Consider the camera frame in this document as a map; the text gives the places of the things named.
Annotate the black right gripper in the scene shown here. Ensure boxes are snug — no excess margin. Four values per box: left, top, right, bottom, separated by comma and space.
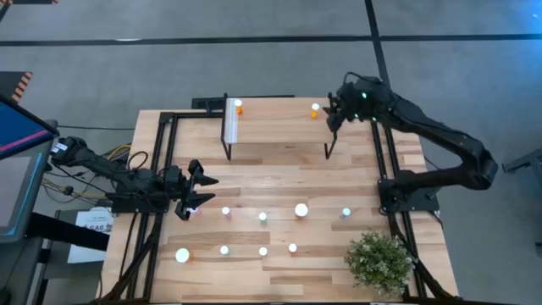
322, 80, 376, 133

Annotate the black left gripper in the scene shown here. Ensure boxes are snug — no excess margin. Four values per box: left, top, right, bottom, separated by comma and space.
174, 159, 220, 221

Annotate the wooden shelf with black legs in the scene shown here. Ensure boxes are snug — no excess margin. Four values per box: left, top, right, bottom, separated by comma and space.
219, 92, 339, 161

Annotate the black power strip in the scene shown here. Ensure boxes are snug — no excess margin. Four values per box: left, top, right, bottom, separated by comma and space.
191, 97, 225, 110

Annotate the white paper sheet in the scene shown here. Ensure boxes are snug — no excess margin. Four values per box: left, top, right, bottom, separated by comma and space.
67, 206, 115, 264

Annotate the green potted plant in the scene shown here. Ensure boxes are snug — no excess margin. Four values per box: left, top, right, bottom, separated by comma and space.
343, 230, 418, 297

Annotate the monitor with blue screen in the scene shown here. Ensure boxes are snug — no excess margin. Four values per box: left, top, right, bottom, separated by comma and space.
0, 93, 60, 161

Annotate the black furniture piece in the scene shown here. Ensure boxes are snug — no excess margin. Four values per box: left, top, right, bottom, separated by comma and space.
501, 147, 542, 175

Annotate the grey equipment cart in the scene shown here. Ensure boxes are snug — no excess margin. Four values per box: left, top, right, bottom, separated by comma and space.
0, 209, 111, 305

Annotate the hazard striped floor mat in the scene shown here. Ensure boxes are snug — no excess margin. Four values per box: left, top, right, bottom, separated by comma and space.
0, 70, 34, 105

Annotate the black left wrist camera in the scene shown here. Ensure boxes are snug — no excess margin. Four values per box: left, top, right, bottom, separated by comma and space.
163, 166, 183, 187

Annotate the black aluminium table frame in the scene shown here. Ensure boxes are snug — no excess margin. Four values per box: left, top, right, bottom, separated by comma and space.
99, 108, 458, 304

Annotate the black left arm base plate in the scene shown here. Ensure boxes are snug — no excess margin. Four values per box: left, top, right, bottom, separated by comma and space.
105, 192, 170, 214

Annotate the yellow cable bundle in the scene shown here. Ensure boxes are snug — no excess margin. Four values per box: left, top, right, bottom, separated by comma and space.
40, 143, 133, 201

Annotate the thin black floor cable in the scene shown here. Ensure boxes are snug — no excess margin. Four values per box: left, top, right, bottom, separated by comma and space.
57, 124, 136, 131

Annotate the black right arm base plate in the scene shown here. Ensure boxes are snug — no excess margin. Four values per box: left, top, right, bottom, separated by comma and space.
378, 177, 440, 214

